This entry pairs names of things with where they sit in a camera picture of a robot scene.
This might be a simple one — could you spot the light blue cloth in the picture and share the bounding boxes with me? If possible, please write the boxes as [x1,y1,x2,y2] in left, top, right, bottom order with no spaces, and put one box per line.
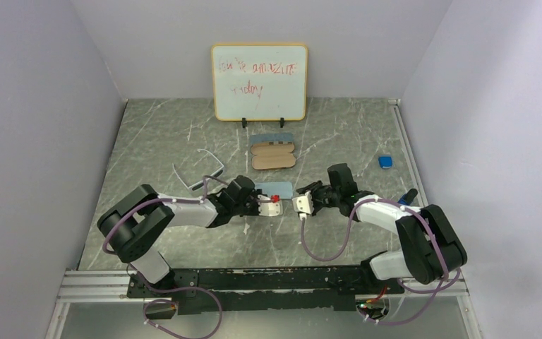
[255,182,294,200]

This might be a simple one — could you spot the plaid glasses case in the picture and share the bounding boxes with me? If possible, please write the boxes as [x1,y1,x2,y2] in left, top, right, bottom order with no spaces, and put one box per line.
[251,141,296,170]

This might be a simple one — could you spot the blue glasses case green lining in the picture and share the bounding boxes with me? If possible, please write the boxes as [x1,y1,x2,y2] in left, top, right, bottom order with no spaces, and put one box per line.
[249,133,294,146]

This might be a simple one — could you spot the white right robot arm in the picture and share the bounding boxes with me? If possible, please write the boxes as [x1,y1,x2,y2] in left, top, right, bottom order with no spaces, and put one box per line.
[292,163,468,293]

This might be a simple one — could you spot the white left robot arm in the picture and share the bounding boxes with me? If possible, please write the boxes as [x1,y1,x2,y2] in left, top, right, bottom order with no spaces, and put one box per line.
[97,175,264,297]

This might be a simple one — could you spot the small blue box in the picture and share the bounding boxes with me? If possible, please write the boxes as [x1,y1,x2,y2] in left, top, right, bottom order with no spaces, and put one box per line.
[378,155,393,169]

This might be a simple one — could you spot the small blue card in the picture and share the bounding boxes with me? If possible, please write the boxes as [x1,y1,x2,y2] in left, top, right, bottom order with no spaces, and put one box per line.
[397,188,418,206]

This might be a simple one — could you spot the yellow framed whiteboard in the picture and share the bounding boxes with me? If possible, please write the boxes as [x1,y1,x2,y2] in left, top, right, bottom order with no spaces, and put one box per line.
[210,42,308,122]

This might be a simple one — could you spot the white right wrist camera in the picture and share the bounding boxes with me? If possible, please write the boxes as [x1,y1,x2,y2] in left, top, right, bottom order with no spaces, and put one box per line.
[292,191,314,222]

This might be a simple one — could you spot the white frame sunglasses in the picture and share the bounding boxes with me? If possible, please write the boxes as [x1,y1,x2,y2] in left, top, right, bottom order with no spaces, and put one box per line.
[171,148,226,192]

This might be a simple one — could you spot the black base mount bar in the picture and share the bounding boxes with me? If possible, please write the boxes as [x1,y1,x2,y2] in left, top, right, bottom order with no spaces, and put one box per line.
[126,265,404,315]

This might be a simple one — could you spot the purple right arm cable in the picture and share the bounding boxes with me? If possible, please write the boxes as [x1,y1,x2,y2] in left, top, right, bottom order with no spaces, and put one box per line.
[299,196,463,327]

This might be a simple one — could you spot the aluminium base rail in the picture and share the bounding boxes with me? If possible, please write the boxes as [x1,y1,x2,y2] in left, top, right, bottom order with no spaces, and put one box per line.
[48,98,481,338]

